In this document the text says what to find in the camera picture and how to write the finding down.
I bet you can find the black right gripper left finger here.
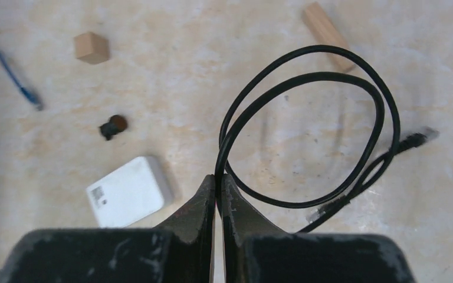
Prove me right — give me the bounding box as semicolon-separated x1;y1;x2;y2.
0;175;215;282

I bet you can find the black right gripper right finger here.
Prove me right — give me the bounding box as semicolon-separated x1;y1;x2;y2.
221;175;415;282

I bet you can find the white TP-Link switch box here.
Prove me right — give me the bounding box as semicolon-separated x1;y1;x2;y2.
86;156;173;228

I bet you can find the black ethernet cable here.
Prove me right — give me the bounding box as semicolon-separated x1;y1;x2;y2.
214;44;440;233

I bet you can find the small black rubber part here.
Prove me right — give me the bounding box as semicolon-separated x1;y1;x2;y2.
99;114;128;141

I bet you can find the small wooden cube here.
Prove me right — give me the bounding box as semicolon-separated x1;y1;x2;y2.
74;32;110;65

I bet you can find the flat wooden plank block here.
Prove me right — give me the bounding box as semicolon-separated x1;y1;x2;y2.
304;2;356;73

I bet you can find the blue ethernet cable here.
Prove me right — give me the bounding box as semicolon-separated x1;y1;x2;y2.
0;42;44;111

